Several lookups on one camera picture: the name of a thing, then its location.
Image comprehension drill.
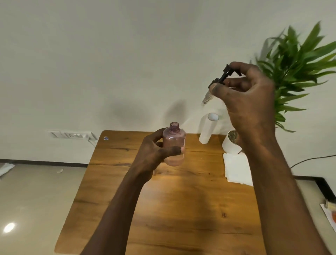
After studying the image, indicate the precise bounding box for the person's left hand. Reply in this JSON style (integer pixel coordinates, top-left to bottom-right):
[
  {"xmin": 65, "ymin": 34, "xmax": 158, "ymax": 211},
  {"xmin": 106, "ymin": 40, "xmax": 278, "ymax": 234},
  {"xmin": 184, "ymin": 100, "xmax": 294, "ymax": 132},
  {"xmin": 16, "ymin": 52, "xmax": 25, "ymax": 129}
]
[{"xmin": 130, "ymin": 128, "xmax": 186, "ymax": 182}]

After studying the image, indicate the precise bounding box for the person's right hand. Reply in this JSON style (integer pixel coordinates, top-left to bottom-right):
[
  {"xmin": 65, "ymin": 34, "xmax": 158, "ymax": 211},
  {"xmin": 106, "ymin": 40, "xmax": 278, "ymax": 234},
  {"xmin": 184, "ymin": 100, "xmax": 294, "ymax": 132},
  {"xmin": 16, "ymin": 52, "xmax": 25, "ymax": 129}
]
[{"xmin": 210, "ymin": 61, "xmax": 278, "ymax": 154}]

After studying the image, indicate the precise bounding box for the pink translucent plastic bottle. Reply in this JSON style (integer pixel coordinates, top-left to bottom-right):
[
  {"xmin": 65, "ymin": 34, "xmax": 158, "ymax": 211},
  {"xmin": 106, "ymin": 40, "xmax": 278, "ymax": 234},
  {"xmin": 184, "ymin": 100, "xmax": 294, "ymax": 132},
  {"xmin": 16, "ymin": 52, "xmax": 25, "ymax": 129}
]
[{"xmin": 162, "ymin": 122, "xmax": 187, "ymax": 167}]

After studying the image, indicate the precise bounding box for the black spray pump head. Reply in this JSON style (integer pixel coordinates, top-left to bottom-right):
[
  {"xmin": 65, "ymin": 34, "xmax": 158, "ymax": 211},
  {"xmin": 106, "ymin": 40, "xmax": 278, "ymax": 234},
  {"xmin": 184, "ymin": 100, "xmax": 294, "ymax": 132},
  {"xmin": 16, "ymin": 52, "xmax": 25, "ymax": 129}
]
[{"xmin": 201, "ymin": 64, "xmax": 242, "ymax": 106}]

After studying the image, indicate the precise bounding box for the person's right forearm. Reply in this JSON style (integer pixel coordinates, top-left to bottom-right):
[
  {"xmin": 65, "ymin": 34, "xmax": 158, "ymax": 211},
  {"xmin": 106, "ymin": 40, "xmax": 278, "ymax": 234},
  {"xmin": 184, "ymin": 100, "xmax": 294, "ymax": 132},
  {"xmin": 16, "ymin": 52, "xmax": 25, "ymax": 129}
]
[{"xmin": 240, "ymin": 131, "xmax": 332, "ymax": 255}]

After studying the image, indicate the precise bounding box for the person's left forearm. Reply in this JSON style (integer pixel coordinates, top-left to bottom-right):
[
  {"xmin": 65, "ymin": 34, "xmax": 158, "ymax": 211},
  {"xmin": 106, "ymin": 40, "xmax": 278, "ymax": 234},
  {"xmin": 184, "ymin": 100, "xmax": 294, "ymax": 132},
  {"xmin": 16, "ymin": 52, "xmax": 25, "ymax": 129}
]
[{"xmin": 80, "ymin": 169, "xmax": 156, "ymax": 255}]

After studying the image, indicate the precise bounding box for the white cylindrical bottle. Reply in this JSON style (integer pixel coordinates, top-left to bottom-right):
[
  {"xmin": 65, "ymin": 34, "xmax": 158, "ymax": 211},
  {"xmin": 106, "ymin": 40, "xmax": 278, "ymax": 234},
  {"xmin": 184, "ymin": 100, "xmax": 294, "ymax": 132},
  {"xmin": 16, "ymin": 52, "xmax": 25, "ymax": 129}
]
[{"xmin": 199, "ymin": 113, "xmax": 220, "ymax": 144}]

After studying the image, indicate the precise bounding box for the white plant pot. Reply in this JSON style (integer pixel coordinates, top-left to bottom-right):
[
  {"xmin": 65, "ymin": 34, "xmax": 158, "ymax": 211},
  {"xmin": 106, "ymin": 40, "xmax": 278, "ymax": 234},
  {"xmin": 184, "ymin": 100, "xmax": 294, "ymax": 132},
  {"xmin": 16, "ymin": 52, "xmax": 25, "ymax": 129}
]
[{"xmin": 222, "ymin": 130, "xmax": 243, "ymax": 155}]

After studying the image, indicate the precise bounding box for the white paper napkin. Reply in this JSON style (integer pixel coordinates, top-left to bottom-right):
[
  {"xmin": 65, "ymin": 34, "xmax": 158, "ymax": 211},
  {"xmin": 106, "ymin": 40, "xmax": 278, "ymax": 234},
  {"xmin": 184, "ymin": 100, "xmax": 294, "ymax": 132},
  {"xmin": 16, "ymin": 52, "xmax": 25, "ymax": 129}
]
[{"xmin": 223, "ymin": 152, "xmax": 254, "ymax": 187}]

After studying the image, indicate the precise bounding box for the green leafy plant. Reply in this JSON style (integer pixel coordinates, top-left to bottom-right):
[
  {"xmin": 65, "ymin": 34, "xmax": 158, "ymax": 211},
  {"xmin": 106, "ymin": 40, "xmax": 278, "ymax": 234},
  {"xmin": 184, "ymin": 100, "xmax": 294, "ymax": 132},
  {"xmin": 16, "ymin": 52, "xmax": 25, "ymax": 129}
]
[{"xmin": 249, "ymin": 21, "xmax": 336, "ymax": 133}]

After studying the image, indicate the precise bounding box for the white paper sheet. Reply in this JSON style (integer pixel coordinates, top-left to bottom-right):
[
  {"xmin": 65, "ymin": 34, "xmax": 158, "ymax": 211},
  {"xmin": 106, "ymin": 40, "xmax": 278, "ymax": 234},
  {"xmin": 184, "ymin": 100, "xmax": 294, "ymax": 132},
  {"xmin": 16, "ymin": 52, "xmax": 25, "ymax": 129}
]
[{"xmin": 320, "ymin": 204, "xmax": 336, "ymax": 233}]

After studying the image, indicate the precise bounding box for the white crumpled paper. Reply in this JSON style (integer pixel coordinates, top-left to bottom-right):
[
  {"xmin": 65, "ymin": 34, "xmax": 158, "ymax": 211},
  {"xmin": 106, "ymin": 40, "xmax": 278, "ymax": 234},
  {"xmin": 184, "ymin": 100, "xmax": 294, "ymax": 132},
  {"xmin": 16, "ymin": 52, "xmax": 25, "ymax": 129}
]
[{"xmin": 0, "ymin": 163, "xmax": 16, "ymax": 180}]

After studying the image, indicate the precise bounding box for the white wall socket panel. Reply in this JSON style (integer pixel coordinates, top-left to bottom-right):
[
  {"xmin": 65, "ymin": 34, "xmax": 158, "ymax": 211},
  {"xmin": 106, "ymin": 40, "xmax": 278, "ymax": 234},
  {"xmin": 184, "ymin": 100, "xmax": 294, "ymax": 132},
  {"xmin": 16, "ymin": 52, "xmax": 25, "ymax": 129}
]
[{"xmin": 48, "ymin": 130, "xmax": 92, "ymax": 140}]

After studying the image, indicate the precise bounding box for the black cable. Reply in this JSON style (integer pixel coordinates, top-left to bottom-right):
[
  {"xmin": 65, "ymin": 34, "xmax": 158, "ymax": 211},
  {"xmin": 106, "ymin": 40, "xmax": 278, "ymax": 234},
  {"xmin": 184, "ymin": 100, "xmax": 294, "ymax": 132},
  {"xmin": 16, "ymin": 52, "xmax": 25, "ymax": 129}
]
[{"xmin": 290, "ymin": 154, "xmax": 336, "ymax": 169}]

